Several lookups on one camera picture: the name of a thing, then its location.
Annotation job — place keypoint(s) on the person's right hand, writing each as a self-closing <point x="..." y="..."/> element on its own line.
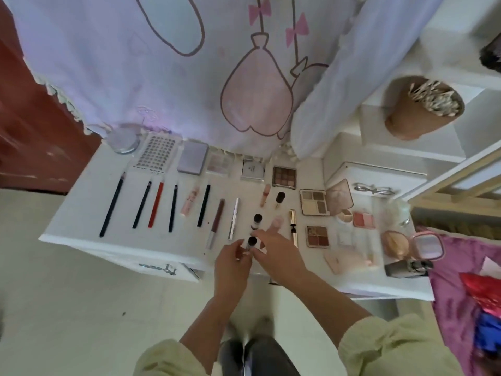
<point x="280" y="260"/>

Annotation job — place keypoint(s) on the person's left hand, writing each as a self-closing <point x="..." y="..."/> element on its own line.
<point x="233" y="270"/>

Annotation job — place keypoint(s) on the small brown quad eyeshadow palette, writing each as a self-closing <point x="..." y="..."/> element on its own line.
<point x="317" y="236"/>

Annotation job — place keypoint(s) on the pink foundation tube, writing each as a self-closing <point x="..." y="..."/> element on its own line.
<point x="344" y="260"/>

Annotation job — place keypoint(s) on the tan eyeshadow palette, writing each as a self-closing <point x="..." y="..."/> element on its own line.
<point x="313" y="202"/>

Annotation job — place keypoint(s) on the small round white jar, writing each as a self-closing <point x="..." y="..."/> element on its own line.
<point x="344" y="217"/>

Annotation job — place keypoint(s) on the dark brown eyeshadow palette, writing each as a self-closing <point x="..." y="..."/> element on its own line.
<point x="284" y="177"/>

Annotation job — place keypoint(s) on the pink blush pan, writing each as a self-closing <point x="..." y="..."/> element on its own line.
<point x="362" y="220"/>

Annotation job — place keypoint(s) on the red lip pencil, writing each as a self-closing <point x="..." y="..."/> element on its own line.
<point x="156" y="204"/>

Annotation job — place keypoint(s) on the clear eyeshadow palette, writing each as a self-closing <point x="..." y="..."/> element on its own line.
<point x="220" y="162"/>

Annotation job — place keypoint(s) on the pink cushion compact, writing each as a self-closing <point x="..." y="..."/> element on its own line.
<point x="395" y="245"/>

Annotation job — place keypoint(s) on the lavender rectangular palette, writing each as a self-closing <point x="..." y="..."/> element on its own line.
<point x="192" y="156"/>

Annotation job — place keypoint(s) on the square bottle with black cap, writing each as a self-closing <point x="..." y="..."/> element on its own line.
<point x="403" y="268"/>

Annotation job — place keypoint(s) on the white egg-shaped case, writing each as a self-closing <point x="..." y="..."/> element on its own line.
<point x="399" y="211"/>

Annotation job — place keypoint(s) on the white false eyelash tray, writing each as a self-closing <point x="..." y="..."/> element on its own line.
<point x="156" y="152"/>

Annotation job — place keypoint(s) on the round silver compact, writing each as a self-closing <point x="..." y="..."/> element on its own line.
<point x="124" y="139"/>

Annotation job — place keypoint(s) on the person's right forearm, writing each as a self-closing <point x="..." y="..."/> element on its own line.
<point x="336" y="309"/>

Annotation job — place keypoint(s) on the person's left forearm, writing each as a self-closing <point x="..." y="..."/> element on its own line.
<point x="207" y="329"/>

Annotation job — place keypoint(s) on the person's dark trousers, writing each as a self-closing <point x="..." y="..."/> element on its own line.
<point x="254" y="358"/>

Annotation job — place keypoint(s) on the white table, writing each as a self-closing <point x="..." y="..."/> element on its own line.
<point x="78" y="231"/>

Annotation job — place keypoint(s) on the terracotta pot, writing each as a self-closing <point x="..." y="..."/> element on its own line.
<point x="411" y="121"/>

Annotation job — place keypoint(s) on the white shelf unit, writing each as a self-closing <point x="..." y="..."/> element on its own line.
<point x="438" y="145"/>

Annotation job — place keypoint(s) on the red shiny packet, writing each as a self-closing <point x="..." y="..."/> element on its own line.
<point x="481" y="289"/>

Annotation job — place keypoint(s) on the white paper sheet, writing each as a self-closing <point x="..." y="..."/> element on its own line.
<point x="490" y="267"/>

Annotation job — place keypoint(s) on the blue cloth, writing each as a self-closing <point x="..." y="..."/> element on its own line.
<point x="487" y="333"/>

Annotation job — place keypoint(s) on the pink cartoon print cloth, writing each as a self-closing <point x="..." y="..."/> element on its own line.
<point x="156" y="58"/>

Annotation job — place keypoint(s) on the bunch of cotton swabs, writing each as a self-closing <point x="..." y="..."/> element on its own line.
<point x="437" y="98"/>

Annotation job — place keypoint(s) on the reddish brown door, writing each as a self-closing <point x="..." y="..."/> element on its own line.
<point x="39" y="137"/>

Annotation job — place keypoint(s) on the dark container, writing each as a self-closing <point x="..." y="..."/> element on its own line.
<point x="493" y="54"/>

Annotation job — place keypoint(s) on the wooden bed frame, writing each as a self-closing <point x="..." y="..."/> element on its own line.
<point x="462" y="180"/>

